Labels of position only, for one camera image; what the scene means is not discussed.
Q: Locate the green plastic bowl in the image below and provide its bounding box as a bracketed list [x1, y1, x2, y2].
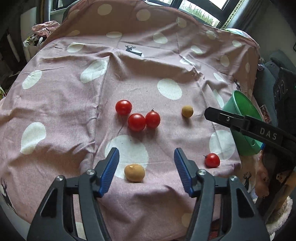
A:
[222, 90, 262, 156]

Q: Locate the tan round fruit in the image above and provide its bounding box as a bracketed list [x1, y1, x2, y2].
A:
[124, 164, 145, 183]

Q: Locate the small tan longan fruit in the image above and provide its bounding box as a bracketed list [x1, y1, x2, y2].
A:
[181, 105, 194, 118]

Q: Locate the black speaker box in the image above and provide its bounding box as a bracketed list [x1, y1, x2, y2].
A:
[273, 67, 295, 131]

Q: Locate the red cherry tomato with stem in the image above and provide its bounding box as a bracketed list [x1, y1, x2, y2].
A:
[204, 153, 220, 168]

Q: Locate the black framed window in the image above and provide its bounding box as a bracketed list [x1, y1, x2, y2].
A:
[40, 0, 243, 28]

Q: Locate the pink polka dot cloth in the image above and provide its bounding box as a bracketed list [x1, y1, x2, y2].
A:
[1, 1, 259, 240]

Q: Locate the pink crumpled clothing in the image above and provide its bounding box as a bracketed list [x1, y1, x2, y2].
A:
[32, 21, 60, 37]

